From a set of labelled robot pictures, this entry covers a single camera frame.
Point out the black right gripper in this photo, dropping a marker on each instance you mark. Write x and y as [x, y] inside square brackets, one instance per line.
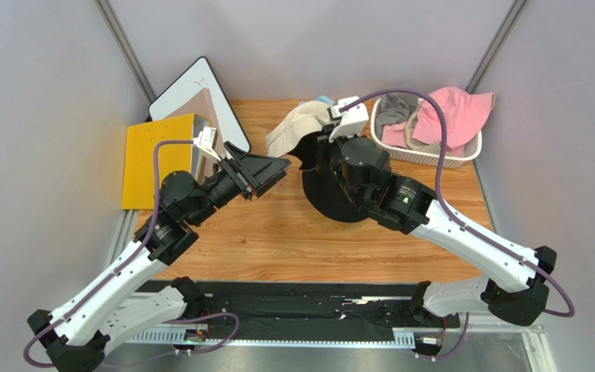
[324, 153]

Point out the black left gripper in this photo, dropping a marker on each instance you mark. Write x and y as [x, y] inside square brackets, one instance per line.
[251, 173]

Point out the black bucket hat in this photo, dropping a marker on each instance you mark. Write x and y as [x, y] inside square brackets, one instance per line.
[320, 187]

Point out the beige bucket hat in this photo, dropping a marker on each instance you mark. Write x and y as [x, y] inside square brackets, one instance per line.
[301, 121]

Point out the pink and beige reversible hat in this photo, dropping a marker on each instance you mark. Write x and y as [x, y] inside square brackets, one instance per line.
[404, 131]

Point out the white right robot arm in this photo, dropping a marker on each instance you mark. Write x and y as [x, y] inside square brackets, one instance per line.
[352, 181]

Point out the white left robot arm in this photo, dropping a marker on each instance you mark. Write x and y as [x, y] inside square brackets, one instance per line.
[78, 335]

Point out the light blue headphones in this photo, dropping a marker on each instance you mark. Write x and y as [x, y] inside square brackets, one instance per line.
[324, 99]

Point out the white perforated plastic basket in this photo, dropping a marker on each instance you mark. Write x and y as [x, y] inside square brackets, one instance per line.
[470, 151]

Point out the grey hat in basket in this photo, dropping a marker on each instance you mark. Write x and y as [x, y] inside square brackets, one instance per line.
[392, 109]

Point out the pink brown folder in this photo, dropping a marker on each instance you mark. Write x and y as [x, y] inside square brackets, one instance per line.
[201, 104]

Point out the pink bucket hat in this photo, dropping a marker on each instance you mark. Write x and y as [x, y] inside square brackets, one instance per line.
[465, 115]

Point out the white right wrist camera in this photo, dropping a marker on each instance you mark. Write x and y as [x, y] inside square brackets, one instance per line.
[349, 116]

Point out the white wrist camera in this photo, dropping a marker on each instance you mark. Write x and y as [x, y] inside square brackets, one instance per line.
[205, 142]
[349, 116]

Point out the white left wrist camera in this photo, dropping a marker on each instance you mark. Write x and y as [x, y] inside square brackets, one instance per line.
[205, 142]

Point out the white board black frame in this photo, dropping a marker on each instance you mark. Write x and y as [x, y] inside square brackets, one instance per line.
[201, 75]

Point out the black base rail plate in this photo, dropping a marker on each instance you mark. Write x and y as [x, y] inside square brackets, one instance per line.
[303, 312]

